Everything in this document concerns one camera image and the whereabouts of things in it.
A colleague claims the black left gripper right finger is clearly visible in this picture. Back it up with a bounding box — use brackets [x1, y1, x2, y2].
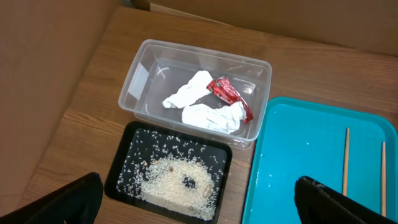
[294, 176, 397, 224]

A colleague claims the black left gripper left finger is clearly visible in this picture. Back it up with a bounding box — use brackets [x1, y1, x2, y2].
[1, 172, 104, 224]

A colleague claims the wooden chopstick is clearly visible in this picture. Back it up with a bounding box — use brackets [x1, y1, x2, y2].
[342, 128, 350, 196]
[381, 141, 386, 217]

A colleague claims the white napkin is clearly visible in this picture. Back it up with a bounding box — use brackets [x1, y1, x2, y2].
[182, 101, 247, 134]
[162, 70, 213, 109]

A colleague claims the black food waste tray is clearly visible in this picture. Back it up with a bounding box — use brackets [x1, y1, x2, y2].
[104, 121, 232, 224]

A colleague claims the clear plastic waste bin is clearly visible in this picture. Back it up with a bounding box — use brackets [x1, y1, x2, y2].
[118, 39, 272, 149]

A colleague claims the teal serving tray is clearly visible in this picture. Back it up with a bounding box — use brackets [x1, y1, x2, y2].
[243, 97, 397, 223]

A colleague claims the pile of rice grains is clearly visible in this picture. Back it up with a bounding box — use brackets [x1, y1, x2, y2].
[116, 129, 224, 221]

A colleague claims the red snack wrapper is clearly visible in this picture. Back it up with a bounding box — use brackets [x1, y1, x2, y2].
[206, 77, 254, 124]

